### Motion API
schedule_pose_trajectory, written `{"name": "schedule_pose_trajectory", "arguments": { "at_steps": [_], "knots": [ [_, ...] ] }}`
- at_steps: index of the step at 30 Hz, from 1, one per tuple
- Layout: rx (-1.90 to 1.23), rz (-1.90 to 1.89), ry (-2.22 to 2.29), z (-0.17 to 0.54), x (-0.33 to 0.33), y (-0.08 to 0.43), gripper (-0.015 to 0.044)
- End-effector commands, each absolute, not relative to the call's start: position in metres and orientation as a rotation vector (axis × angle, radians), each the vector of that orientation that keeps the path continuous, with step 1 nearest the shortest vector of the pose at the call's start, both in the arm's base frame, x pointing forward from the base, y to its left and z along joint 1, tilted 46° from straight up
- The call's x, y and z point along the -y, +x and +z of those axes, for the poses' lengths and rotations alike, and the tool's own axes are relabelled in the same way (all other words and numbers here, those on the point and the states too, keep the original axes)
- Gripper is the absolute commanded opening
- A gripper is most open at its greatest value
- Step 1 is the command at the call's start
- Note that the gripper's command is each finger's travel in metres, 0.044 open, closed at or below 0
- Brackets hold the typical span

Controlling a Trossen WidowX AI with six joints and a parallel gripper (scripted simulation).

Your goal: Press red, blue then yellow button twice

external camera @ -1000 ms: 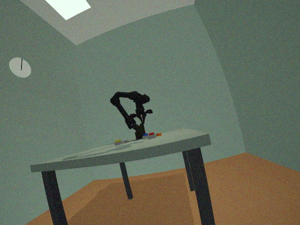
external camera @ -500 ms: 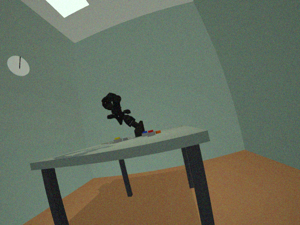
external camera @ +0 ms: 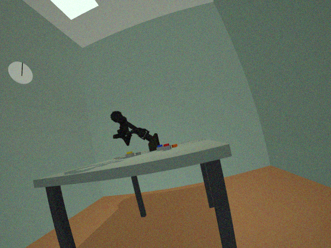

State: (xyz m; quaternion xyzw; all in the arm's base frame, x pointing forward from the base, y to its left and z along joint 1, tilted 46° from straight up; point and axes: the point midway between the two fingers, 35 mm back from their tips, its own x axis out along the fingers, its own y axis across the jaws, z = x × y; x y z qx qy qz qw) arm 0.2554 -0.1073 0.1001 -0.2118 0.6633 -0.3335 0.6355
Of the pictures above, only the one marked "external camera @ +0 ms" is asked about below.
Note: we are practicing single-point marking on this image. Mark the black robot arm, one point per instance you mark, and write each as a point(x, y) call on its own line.
point(116, 116)

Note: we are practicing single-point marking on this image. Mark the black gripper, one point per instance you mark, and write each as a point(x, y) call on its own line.
point(127, 136)

